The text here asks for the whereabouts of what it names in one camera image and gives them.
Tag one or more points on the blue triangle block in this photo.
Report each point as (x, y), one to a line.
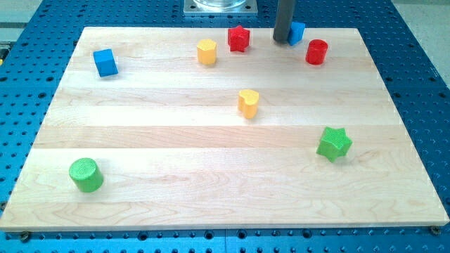
(296, 32)

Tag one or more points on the yellow hexagon block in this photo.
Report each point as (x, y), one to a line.
(207, 51)

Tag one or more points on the green cylinder block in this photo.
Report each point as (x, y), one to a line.
(86, 175)

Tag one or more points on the red star block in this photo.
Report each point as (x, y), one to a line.
(238, 38)

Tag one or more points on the blue perforated metal table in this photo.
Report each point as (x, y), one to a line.
(405, 39)

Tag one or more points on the yellow heart block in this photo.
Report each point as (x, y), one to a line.
(248, 102)

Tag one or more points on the green star block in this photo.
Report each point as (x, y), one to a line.
(334, 143)

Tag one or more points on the light wooden board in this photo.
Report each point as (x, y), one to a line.
(175, 151)

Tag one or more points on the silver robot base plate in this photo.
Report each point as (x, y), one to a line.
(220, 7)

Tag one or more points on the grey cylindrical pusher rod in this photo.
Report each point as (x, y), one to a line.
(284, 16)

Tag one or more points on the blue cube block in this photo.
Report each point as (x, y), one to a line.
(105, 62)

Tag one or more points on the red cylinder block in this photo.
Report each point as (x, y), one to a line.
(316, 51)

